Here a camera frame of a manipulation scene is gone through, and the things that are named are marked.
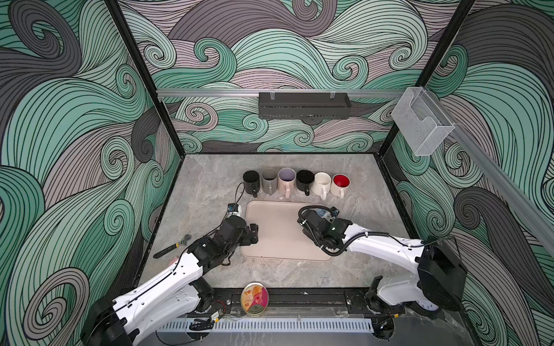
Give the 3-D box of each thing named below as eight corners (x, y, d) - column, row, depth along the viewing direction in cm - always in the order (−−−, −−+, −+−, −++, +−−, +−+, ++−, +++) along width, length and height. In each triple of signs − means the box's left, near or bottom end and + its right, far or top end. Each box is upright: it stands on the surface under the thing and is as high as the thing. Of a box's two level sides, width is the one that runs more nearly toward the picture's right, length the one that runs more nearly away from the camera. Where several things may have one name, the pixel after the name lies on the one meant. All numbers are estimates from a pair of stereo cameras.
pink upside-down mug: (278, 202, 102) (278, 188, 93) (278, 181, 110) (278, 167, 101) (295, 202, 102) (297, 188, 93) (293, 181, 110) (295, 167, 101)
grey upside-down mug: (258, 196, 104) (256, 182, 95) (265, 180, 110) (264, 166, 102) (272, 200, 102) (272, 186, 94) (278, 183, 109) (279, 169, 100)
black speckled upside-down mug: (244, 199, 103) (242, 188, 96) (245, 181, 110) (244, 170, 103) (259, 199, 103) (258, 188, 96) (260, 181, 110) (259, 170, 103)
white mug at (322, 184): (313, 202, 102) (316, 192, 96) (310, 182, 110) (313, 171, 103) (330, 202, 102) (334, 192, 96) (326, 182, 110) (330, 171, 103)
